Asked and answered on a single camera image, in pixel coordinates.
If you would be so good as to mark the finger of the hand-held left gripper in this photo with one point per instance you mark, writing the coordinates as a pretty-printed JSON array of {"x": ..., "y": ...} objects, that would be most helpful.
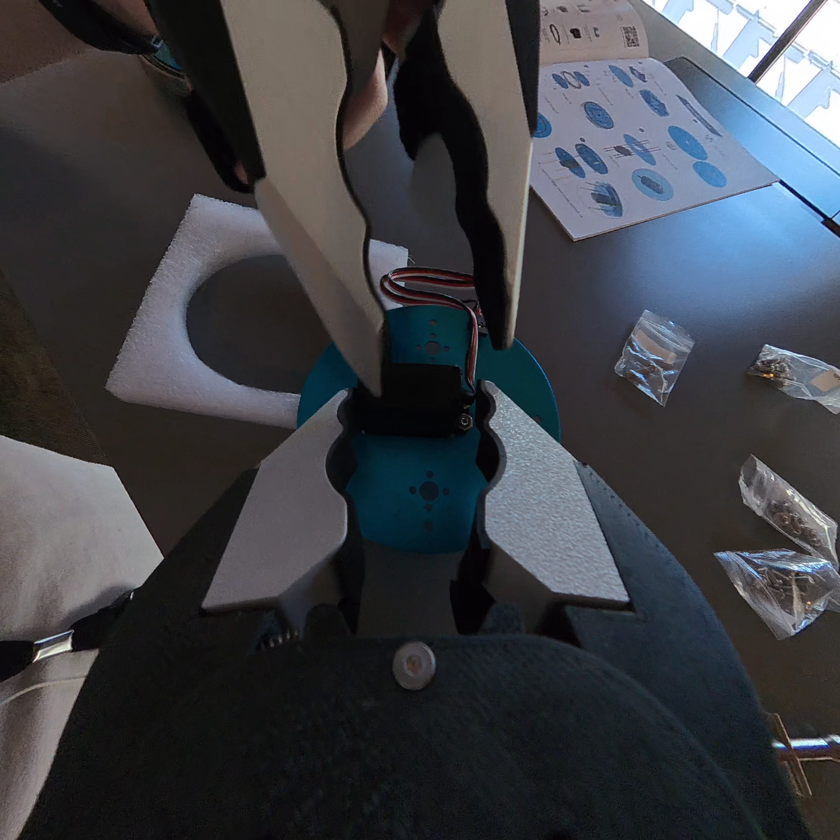
[
  {"x": 492, "y": 131},
  {"x": 295, "y": 131}
]

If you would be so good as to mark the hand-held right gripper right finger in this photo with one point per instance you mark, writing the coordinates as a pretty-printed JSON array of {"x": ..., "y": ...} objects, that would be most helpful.
[{"x": 551, "y": 518}]

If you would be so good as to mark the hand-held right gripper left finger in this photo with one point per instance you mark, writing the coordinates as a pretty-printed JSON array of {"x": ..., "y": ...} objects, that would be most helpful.
[{"x": 282, "y": 525}]

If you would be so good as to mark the blue round metal plate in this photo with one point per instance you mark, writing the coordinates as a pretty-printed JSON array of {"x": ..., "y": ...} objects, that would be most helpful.
[{"x": 394, "y": 525}]

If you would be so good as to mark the black servo motor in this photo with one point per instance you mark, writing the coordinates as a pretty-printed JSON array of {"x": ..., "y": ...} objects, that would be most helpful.
[{"x": 413, "y": 400}]

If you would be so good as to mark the person's left hand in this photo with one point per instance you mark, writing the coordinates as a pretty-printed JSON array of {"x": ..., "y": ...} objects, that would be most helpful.
[{"x": 371, "y": 111}]

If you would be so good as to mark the white instruction booklet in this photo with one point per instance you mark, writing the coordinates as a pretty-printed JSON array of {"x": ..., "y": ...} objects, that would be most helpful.
[{"x": 630, "y": 85}]

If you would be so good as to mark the clear plastic screw bag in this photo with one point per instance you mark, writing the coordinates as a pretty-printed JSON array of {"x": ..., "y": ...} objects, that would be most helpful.
[
  {"x": 781, "y": 505},
  {"x": 781, "y": 584},
  {"x": 794, "y": 374},
  {"x": 656, "y": 358}
]

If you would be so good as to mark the person's white shirt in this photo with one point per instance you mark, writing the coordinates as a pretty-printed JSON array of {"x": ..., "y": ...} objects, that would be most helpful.
[{"x": 59, "y": 525}]

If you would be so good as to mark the white foam sheet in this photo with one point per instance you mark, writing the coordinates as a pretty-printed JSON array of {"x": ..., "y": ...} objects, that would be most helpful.
[{"x": 151, "y": 341}]

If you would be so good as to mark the black flat panel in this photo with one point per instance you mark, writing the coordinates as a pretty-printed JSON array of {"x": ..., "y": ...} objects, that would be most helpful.
[{"x": 754, "y": 111}]

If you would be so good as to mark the window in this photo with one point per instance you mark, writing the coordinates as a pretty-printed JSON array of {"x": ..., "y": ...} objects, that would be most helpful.
[{"x": 814, "y": 98}]

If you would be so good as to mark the metal cross wrench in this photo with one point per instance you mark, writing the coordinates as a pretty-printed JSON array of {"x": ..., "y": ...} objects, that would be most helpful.
[{"x": 804, "y": 745}]

